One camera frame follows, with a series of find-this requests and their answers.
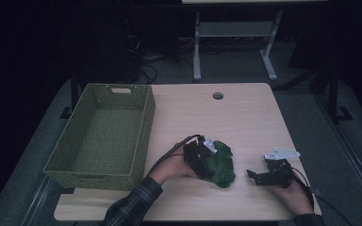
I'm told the person's right hand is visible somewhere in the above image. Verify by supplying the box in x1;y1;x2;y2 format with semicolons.
271;179;315;217

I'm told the white metal table frame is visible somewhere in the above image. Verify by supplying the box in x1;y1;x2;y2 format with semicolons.
192;8;284;83

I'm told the aluminium floor rail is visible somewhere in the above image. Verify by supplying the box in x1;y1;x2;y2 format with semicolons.
21;175;55;226
313;93;362;218

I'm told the green woven basket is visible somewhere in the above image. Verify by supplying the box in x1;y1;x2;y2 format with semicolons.
42;83;156;191

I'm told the tangle of black floor cables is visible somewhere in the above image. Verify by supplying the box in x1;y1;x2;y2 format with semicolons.
125;33;196;85

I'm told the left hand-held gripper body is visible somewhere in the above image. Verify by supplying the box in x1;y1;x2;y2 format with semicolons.
183;135;218;172

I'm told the person's left hand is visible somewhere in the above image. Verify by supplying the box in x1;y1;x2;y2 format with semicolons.
152;141;200;186

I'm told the green fleece pet garment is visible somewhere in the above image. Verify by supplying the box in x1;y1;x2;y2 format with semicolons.
200;139;238;189

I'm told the black metal stand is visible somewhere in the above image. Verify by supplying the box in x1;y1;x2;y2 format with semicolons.
310;65;354;124
59;70;81;120

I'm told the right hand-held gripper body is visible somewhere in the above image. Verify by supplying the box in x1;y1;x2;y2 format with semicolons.
261;147;302;189

